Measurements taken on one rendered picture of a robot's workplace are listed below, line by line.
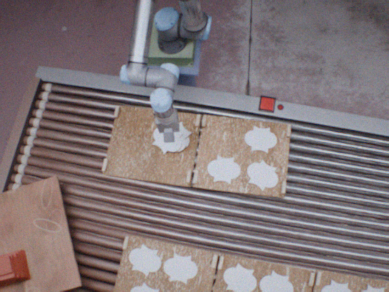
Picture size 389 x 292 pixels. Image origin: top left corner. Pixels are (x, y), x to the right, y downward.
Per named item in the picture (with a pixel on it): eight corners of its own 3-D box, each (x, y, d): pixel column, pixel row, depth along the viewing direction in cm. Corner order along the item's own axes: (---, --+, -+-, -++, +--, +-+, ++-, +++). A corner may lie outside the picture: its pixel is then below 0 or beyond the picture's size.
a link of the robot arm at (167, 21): (160, 19, 217) (155, 3, 204) (186, 22, 215) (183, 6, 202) (154, 39, 213) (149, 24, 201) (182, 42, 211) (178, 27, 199)
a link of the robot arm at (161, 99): (173, 87, 161) (168, 108, 159) (176, 100, 172) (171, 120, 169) (152, 84, 162) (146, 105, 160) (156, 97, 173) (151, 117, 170)
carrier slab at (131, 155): (118, 106, 218) (117, 105, 216) (202, 115, 213) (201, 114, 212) (103, 175, 207) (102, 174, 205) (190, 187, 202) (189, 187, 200)
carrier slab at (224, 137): (203, 115, 213) (203, 114, 212) (290, 125, 209) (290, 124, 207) (192, 187, 202) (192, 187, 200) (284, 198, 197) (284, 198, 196)
